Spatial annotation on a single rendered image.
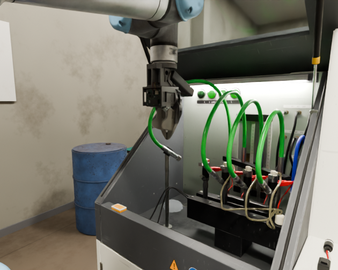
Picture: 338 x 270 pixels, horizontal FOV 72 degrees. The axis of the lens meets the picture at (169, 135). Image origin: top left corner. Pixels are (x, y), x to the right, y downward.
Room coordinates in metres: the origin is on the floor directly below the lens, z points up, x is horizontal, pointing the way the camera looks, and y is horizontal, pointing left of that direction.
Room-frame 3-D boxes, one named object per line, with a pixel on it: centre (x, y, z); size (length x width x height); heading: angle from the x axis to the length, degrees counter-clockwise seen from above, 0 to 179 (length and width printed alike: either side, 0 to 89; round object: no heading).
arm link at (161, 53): (0.67, 0.01, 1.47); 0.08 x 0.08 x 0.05
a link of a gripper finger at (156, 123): (0.68, 0.03, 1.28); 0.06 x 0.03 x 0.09; 140
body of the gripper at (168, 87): (0.66, 0.02, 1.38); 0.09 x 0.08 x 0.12; 140
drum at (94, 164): (2.47, 0.74, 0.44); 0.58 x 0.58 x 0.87
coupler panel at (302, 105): (0.91, -0.49, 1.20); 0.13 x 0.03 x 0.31; 50
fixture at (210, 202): (0.78, -0.23, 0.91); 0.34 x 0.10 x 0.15; 50
